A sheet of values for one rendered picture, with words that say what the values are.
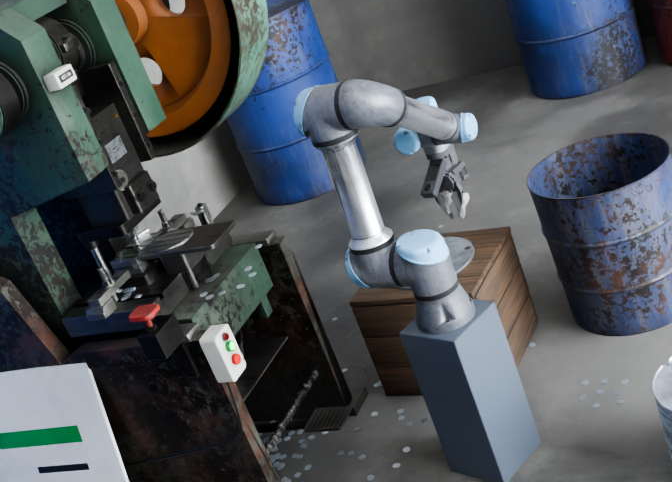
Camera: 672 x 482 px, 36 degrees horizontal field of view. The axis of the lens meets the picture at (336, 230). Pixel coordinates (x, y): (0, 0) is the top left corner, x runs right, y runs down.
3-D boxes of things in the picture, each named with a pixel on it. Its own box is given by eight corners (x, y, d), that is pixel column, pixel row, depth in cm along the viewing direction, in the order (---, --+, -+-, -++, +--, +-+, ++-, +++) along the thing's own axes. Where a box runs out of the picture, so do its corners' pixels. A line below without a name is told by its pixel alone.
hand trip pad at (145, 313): (172, 327, 251) (160, 301, 248) (160, 342, 246) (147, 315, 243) (150, 330, 254) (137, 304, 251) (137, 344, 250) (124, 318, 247)
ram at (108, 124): (169, 192, 280) (124, 93, 268) (141, 218, 268) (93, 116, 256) (120, 201, 288) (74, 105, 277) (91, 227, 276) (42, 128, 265)
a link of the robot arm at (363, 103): (378, 67, 230) (479, 107, 270) (338, 75, 236) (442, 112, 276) (378, 118, 229) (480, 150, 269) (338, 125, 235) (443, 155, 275)
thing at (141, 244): (169, 244, 289) (162, 230, 287) (142, 272, 277) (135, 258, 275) (144, 248, 293) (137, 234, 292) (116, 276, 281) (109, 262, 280)
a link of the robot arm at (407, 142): (423, 127, 267) (439, 109, 275) (386, 132, 273) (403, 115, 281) (432, 154, 270) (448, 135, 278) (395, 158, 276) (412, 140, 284)
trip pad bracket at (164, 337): (204, 373, 260) (173, 309, 253) (185, 397, 253) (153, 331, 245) (185, 375, 263) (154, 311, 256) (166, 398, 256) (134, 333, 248)
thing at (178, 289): (233, 241, 300) (226, 223, 297) (157, 328, 264) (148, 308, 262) (152, 253, 314) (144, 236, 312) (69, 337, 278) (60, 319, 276)
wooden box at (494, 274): (539, 320, 328) (509, 225, 314) (505, 393, 298) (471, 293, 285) (427, 326, 348) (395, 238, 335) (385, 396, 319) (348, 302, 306)
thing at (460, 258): (461, 229, 324) (460, 227, 324) (485, 264, 297) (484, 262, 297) (375, 262, 324) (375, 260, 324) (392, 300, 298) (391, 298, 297)
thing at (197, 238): (253, 260, 280) (235, 217, 275) (231, 288, 269) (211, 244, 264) (180, 271, 292) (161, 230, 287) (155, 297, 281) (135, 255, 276)
